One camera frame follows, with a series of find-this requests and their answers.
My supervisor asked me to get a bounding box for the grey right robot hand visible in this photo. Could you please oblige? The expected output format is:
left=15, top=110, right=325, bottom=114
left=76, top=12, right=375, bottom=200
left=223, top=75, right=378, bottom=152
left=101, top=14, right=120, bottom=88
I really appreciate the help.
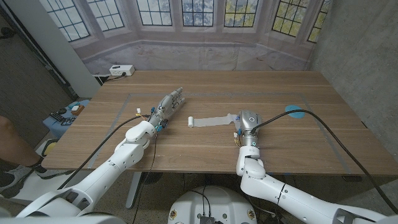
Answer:
left=233, top=109, right=262, bottom=147

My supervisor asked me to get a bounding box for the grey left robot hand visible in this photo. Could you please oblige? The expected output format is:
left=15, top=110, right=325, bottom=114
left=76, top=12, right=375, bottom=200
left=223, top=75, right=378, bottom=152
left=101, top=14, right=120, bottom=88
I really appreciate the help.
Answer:
left=147, top=86, right=186, bottom=128

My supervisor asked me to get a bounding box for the white gauze bandage strip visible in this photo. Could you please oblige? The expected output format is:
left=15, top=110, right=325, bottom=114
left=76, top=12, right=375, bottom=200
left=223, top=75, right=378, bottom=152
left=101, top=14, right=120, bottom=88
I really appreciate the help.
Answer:
left=187, top=113, right=239, bottom=128

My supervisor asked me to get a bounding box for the blue disk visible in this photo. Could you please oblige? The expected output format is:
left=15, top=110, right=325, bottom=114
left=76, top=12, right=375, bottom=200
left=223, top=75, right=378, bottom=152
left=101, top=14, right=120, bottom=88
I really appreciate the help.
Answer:
left=285, top=105, right=306, bottom=119

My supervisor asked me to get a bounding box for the white power strip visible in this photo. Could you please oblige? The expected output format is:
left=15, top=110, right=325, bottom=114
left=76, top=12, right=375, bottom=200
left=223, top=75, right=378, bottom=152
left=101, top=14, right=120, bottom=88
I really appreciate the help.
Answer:
left=109, top=64, right=136, bottom=77

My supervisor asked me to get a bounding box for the printed window backdrop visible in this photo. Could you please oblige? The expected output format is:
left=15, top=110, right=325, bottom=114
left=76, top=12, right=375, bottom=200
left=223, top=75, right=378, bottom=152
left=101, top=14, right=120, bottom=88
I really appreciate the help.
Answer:
left=39, top=0, right=332, bottom=75

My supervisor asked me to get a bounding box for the black round fan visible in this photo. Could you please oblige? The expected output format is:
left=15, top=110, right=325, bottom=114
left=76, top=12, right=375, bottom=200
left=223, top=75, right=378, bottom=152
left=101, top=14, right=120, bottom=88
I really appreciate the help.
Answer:
left=140, top=172, right=164, bottom=185

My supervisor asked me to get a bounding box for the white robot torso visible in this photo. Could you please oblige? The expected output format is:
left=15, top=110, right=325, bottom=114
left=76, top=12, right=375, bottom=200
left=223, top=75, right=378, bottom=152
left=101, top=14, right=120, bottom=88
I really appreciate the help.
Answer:
left=167, top=185, right=258, bottom=224

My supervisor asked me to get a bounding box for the grey metal table leg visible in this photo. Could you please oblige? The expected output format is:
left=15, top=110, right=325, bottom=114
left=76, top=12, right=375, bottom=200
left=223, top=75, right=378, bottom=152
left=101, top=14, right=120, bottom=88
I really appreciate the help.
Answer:
left=125, top=172, right=143, bottom=210

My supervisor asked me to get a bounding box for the yellow and black floor item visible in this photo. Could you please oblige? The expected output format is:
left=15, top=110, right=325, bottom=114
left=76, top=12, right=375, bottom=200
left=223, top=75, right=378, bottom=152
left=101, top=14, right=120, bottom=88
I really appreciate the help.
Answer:
left=42, top=139, right=58, bottom=157

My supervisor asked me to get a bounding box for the grey sneaker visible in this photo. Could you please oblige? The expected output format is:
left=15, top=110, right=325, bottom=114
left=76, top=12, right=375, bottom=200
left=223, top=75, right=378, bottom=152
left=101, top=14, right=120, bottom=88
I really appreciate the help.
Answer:
left=35, top=167, right=74, bottom=180
left=0, top=164, right=35, bottom=198

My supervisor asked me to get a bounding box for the white floor mat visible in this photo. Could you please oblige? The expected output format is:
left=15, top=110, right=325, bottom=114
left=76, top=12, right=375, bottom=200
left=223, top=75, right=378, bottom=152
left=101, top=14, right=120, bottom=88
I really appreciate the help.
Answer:
left=9, top=169, right=78, bottom=202

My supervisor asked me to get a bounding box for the person's bare leg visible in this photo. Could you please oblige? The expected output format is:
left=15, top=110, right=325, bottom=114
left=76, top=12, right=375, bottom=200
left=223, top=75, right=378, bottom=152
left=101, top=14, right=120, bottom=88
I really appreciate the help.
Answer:
left=0, top=115, right=41, bottom=167

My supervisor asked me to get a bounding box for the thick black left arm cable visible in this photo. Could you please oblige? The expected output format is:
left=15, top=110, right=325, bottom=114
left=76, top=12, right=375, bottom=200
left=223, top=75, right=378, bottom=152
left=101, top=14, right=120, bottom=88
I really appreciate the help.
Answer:
left=57, top=114, right=150, bottom=190

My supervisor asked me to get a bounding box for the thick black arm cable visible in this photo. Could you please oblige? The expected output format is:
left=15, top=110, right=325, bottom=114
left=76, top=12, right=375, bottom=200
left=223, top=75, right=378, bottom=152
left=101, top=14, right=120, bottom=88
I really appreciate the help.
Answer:
left=57, top=114, right=150, bottom=190
left=250, top=108, right=398, bottom=215

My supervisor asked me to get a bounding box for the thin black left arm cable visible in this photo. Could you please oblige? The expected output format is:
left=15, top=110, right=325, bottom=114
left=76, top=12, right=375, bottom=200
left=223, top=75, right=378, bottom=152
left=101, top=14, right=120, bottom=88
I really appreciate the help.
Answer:
left=132, top=132, right=159, bottom=224

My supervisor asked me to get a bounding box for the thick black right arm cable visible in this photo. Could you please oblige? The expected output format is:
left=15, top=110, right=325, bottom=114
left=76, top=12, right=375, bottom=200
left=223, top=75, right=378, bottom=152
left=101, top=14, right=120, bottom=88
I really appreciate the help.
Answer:
left=250, top=108, right=398, bottom=215

